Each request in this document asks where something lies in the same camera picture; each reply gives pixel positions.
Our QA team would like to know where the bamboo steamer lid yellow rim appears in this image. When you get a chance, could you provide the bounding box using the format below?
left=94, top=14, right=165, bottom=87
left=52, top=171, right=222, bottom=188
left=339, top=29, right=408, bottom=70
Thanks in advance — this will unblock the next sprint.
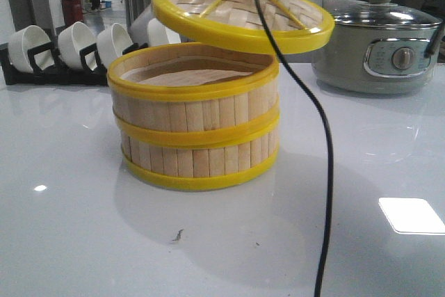
left=151, top=0, right=334, bottom=54

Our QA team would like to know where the bamboo steamer tier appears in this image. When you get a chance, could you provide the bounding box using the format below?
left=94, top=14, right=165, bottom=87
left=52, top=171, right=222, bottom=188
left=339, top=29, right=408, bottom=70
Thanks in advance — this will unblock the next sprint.
left=121, top=127, right=279, bottom=191
left=107, top=42, right=279, bottom=147

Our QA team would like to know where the white bowl right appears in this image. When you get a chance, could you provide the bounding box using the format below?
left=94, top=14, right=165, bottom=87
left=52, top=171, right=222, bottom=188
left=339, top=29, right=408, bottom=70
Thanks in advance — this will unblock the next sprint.
left=147, top=18, right=181, bottom=47

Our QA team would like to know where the white bowl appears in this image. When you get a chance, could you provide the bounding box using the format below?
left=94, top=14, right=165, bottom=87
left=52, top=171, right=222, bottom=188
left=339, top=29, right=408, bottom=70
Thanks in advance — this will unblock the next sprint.
left=8, top=25, right=51, bottom=73
left=58, top=22, right=97, bottom=70
left=97, top=23, right=134, bottom=68
left=147, top=18, right=181, bottom=47

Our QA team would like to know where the grey chair right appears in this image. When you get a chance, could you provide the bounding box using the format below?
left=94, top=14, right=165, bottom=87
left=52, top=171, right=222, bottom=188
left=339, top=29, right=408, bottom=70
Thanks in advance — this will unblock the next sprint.
left=308, top=0, right=366, bottom=14

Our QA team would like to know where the grey chair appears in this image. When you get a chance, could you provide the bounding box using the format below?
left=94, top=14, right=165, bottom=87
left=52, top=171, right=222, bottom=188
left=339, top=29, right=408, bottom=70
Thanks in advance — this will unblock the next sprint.
left=308, top=0, right=366, bottom=14
left=128, top=5, right=154, bottom=45

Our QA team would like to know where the grey chair left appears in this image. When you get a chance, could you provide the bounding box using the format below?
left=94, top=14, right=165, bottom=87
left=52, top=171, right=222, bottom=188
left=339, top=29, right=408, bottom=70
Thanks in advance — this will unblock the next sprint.
left=128, top=5, right=154, bottom=45

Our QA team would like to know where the glass pot lid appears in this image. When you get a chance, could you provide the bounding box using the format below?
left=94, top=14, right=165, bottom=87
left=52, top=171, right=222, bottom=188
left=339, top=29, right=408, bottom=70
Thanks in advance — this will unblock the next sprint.
left=331, top=0, right=442, bottom=29

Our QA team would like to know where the green electric cooking pot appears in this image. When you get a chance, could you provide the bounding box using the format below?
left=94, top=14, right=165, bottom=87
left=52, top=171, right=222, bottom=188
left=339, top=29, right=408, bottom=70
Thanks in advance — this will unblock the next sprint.
left=312, top=24, right=438, bottom=95

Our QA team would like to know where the red bin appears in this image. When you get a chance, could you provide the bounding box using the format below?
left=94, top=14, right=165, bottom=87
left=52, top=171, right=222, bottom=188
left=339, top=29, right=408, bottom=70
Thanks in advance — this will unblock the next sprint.
left=61, top=0, right=83, bottom=27

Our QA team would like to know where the black bowl rack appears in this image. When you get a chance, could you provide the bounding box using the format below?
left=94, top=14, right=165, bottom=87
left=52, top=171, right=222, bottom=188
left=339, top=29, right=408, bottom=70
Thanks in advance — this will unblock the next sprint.
left=0, top=42, right=149, bottom=86

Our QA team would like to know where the white bowl far left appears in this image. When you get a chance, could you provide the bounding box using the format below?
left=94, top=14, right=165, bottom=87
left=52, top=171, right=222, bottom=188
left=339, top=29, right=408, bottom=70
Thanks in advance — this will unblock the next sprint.
left=8, top=25, right=51, bottom=73

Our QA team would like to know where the black cable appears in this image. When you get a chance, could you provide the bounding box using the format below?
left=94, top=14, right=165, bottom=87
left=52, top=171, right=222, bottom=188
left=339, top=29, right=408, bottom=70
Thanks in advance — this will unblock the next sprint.
left=250, top=0, right=335, bottom=297

